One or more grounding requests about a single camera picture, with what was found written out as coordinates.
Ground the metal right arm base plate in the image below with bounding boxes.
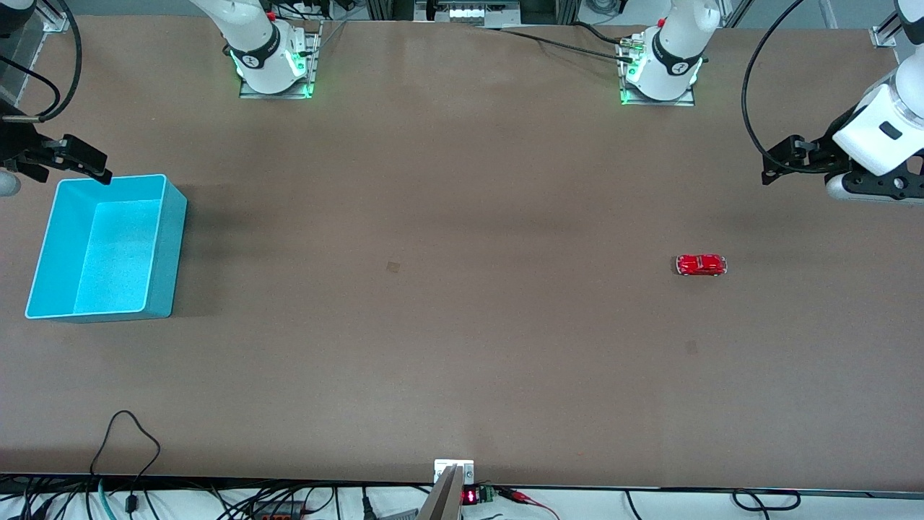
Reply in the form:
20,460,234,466
239,20,323,100

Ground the aluminium profile bracket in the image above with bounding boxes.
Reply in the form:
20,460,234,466
40,0,71,32
869,11,904,50

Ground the red clip lead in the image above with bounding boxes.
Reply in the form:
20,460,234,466
497,487,561,520

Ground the black cable to arm base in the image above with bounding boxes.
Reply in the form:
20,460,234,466
478,22,637,64

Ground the blue plastic box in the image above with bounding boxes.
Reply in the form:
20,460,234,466
25,174,188,322

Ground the red beetle toy car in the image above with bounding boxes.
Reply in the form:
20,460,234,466
676,254,728,277

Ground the black coiled cable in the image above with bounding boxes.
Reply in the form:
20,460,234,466
732,489,801,513

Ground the black orange connector block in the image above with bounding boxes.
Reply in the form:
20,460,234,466
249,502,318,520

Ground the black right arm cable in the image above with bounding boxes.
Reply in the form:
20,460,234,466
0,0,82,122

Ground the grey device with white light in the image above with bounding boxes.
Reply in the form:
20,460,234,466
414,0,522,27

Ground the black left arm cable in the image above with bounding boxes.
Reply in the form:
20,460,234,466
741,0,824,174

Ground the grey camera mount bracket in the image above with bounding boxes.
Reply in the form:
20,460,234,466
417,459,476,520

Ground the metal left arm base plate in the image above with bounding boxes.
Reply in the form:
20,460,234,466
619,35,697,108

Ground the thin black looped cable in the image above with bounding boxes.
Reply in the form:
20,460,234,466
90,410,162,515

